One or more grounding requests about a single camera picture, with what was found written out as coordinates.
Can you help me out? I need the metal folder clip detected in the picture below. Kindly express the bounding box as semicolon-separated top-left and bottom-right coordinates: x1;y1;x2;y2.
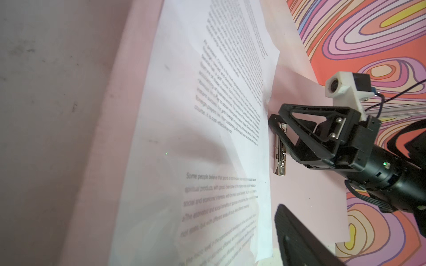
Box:
274;134;286;176

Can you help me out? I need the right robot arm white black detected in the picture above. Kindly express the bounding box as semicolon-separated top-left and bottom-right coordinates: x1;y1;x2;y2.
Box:
268;104;426;235

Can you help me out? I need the aluminium frame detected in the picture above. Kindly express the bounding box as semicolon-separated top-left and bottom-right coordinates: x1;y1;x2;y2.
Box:
380;103;426;119

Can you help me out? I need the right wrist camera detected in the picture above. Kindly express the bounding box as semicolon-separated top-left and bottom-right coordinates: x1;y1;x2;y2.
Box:
325;72;376;121

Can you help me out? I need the printed english text sheet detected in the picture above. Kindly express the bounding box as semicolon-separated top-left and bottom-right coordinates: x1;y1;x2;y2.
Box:
109;1;280;266

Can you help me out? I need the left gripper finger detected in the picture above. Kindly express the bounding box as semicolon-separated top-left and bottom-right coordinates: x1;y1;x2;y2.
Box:
274;205;344;266

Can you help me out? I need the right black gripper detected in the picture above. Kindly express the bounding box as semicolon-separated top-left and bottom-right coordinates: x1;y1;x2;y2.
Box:
268;104;381;172

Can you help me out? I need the pink file folder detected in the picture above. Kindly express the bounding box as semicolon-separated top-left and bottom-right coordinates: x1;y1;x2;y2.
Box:
59;1;348;266

